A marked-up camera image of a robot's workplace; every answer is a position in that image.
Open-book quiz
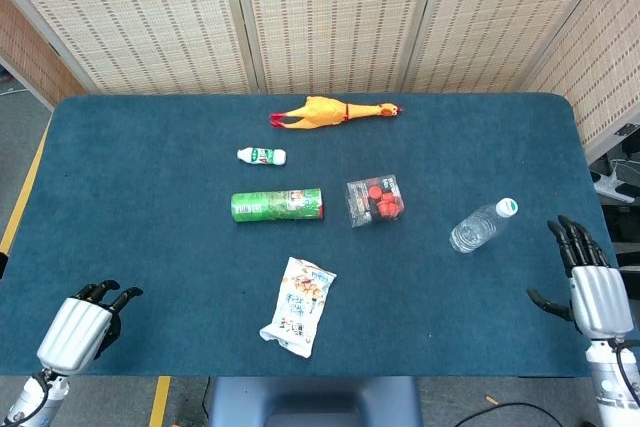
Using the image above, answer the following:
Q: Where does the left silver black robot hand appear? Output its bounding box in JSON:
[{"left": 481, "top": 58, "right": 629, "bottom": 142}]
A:
[{"left": 36, "top": 279, "right": 144, "bottom": 376}]

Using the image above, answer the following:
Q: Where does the yellow rubber chicken toy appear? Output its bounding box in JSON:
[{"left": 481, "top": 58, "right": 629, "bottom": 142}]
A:
[{"left": 269, "top": 95, "right": 405, "bottom": 131}]

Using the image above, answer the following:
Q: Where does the clear box with red caps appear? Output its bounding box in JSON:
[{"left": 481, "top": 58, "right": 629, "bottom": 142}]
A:
[{"left": 345, "top": 175, "right": 406, "bottom": 229}]

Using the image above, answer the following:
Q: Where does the woven bamboo folding screen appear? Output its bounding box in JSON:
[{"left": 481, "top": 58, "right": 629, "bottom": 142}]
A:
[{"left": 0, "top": 0, "right": 640, "bottom": 164}]

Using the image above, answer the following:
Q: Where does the white power strip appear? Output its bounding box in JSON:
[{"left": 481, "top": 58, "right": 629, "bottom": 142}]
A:
[{"left": 589, "top": 170, "right": 636, "bottom": 204}]

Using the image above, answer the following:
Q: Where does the black cable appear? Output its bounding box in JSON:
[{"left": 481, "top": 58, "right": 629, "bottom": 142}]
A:
[{"left": 467, "top": 401, "right": 566, "bottom": 427}]

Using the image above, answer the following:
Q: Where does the transparent water bottle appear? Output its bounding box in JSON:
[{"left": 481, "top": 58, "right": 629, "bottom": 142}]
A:
[{"left": 448, "top": 197, "right": 519, "bottom": 255}]

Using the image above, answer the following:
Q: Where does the small white milk bottle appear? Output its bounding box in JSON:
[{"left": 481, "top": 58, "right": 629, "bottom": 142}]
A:
[{"left": 236, "top": 146, "right": 288, "bottom": 167}]

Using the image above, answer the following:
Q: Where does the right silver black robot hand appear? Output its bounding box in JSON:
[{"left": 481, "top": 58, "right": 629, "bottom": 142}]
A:
[{"left": 527, "top": 214, "right": 636, "bottom": 340}]

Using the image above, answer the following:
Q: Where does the white snack bag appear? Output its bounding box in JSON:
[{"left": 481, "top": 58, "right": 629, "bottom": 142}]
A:
[{"left": 258, "top": 256, "right": 338, "bottom": 360}]

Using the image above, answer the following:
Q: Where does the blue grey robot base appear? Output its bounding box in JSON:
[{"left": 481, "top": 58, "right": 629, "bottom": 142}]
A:
[{"left": 207, "top": 375, "right": 425, "bottom": 427}]

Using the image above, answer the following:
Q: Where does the green chips can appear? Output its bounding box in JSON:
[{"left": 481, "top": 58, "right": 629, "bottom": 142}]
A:
[{"left": 230, "top": 188, "right": 326, "bottom": 225}]

